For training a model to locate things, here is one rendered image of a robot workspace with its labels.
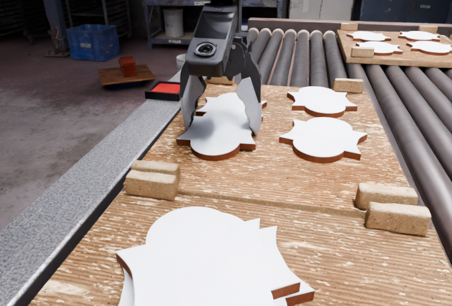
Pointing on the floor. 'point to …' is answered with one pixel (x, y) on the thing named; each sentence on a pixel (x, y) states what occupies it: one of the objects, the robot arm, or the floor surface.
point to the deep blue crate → (93, 42)
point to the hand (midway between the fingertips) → (220, 130)
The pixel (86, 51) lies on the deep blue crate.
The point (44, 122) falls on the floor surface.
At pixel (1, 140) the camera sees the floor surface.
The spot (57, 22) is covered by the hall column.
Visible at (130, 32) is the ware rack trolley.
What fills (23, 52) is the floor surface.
